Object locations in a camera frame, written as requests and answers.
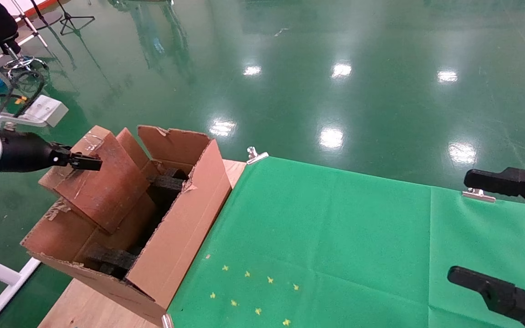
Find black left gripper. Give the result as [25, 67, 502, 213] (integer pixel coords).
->
[0, 131, 103, 173]

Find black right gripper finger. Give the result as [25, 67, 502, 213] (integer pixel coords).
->
[447, 266, 525, 328]
[463, 167, 525, 224]

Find green cloth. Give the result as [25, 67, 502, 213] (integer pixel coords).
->
[167, 156, 525, 328]

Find black tripod stand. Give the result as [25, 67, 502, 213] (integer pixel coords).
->
[57, 0, 95, 36]

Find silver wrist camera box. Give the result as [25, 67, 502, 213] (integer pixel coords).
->
[0, 95, 69, 133]

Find small brown cardboard box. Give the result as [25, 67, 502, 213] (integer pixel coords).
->
[38, 126, 150, 234]

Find large open cardboard carton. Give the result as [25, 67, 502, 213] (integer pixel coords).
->
[21, 125, 234, 327]

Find white stand legs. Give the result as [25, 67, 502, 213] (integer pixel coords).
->
[10, 0, 49, 49]

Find chrome stool with wheels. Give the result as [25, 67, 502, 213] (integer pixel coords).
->
[0, 32, 49, 85]

